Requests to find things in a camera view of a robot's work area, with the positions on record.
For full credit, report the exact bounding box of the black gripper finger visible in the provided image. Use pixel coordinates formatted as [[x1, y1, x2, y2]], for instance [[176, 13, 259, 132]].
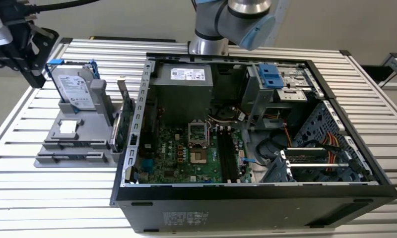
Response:
[[28, 24, 60, 74], [0, 48, 47, 89]]

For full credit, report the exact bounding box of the RAM stick with black chips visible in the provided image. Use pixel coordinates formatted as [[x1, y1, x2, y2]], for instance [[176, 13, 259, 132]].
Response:
[[52, 154, 90, 160], [56, 141, 94, 147]]

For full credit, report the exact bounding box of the black RAM slot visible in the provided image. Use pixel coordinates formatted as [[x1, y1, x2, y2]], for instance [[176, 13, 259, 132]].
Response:
[[224, 126, 239, 183], [220, 126, 234, 183], [216, 126, 230, 183], [228, 126, 243, 183]]

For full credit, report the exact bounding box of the hard disk in blue carrier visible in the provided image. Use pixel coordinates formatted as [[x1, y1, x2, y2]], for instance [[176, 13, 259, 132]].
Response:
[[43, 57, 100, 114]]

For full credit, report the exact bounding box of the silver CPU chip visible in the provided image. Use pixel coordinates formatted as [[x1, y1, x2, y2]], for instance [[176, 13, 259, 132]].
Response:
[[58, 120, 78, 134]]

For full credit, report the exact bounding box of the grey parts rack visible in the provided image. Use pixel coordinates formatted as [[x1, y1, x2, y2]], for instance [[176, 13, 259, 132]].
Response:
[[34, 79, 127, 169]]

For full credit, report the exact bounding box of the black bar yellow end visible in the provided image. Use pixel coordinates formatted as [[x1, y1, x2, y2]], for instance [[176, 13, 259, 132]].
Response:
[[90, 36, 178, 43]]

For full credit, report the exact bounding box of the green graphics card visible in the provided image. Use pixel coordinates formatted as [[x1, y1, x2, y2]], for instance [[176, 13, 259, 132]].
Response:
[[108, 78, 136, 153]]

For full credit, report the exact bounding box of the grey power supply unit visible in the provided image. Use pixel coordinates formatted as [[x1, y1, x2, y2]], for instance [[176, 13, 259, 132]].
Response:
[[151, 63, 215, 124]]

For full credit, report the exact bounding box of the metal socket cover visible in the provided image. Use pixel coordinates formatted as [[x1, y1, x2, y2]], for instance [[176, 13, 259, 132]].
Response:
[[188, 119, 208, 148]]

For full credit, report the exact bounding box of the CPU socket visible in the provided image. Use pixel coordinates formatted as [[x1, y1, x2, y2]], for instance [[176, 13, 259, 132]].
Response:
[[190, 148, 208, 166]]

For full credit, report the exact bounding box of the black round fan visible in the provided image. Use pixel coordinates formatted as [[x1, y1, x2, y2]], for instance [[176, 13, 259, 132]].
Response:
[[208, 104, 250, 123]]

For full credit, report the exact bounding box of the green motherboard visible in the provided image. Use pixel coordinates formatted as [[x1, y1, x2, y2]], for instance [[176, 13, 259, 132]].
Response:
[[138, 122, 252, 184]]

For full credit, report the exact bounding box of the grey metal drive cage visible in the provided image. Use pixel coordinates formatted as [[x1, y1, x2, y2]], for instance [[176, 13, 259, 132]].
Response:
[[242, 63, 323, 129]]

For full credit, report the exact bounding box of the blue plastic drive latch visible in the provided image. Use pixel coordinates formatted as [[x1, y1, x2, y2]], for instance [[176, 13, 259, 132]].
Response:
[[258, 63, 283, 89]]

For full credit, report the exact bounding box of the black open PC case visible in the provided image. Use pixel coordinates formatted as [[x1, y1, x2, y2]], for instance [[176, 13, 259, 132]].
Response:
[[110, 51, 397, 234]]

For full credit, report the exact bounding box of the black drive with print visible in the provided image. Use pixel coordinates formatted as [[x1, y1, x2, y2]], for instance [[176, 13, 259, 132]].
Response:
[[284, 148, 328, 164]]

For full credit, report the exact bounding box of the grey metal disk bay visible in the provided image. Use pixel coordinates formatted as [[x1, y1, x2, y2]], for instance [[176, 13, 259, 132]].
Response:
[[262, 146, 352, 183]]

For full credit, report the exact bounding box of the black box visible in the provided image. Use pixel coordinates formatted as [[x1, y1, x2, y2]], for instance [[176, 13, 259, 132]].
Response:
[[360, 64, 396, 87]]

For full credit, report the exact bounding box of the thick black camera cable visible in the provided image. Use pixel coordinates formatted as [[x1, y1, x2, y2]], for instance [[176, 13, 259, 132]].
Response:
[[4, 0, 102, 15]]

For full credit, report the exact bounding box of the blue data cable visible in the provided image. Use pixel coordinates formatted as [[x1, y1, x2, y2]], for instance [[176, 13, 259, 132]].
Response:
[[242, 157, 270, 167]]

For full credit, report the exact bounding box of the thin orange wire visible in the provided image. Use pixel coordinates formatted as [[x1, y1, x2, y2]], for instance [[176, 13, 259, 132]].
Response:
[[283, 119, 294, 149]]

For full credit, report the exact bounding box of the red orange yellow wire bundle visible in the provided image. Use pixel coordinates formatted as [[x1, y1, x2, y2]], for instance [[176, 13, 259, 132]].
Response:
[[320, 132, 343, 174]]

